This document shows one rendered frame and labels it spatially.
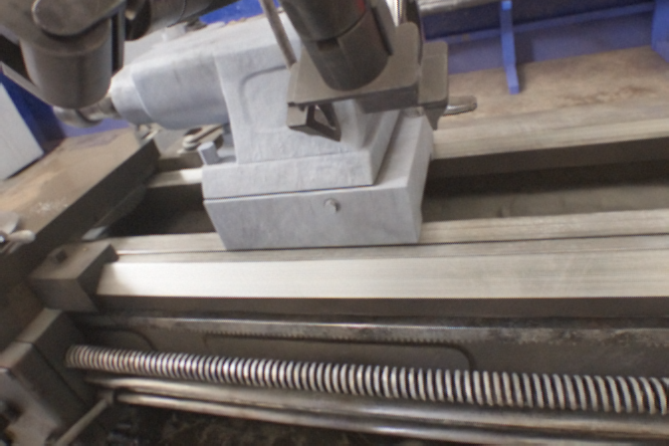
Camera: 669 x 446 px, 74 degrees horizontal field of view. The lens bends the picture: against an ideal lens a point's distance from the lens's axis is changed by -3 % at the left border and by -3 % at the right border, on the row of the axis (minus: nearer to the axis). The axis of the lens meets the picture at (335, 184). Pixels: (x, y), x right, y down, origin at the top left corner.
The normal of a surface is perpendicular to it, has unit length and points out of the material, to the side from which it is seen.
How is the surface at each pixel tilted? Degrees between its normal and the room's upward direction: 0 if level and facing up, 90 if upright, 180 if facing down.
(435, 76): 30
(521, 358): 90
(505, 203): 16
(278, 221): 90
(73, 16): 52
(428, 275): 36
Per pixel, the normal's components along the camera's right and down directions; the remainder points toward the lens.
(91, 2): 0.40, -0.38
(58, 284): -0.25, 0.54
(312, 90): -0.35, -0.46
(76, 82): 0.34, 0.90
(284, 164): -0.35, 0.07
